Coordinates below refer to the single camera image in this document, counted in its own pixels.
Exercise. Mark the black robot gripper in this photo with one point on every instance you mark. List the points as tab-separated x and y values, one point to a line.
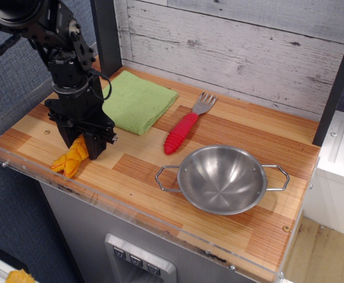
79	111

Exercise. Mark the orange plush pepper toy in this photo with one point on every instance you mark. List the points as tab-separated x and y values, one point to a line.
69	163

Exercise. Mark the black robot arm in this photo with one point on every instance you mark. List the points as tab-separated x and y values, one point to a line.
53	31

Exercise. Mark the green folded towel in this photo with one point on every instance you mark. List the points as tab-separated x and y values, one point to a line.
135	104

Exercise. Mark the grey toy fridge cabinet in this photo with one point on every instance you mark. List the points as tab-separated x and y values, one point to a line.
84	227

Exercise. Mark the silver ice dispenser panel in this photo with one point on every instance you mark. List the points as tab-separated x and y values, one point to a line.
130	263

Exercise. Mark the yellow object bottom left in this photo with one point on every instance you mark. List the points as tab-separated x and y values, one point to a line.
19	276

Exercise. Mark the white side cabinet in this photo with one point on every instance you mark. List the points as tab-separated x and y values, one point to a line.
324	199

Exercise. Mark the clear acrylic guard rail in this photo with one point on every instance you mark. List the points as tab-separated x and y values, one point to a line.
136	175

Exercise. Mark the red handled metal fork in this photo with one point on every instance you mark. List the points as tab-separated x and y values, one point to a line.
181	130

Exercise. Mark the black left frame post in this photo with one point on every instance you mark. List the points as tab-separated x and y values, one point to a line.
106	33

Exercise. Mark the black frame post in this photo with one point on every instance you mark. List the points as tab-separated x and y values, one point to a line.
330	106
106	33

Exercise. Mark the steel bowl with handles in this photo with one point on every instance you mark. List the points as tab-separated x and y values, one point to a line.
222	180

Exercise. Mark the black right frame post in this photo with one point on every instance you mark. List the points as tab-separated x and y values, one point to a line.
330	106

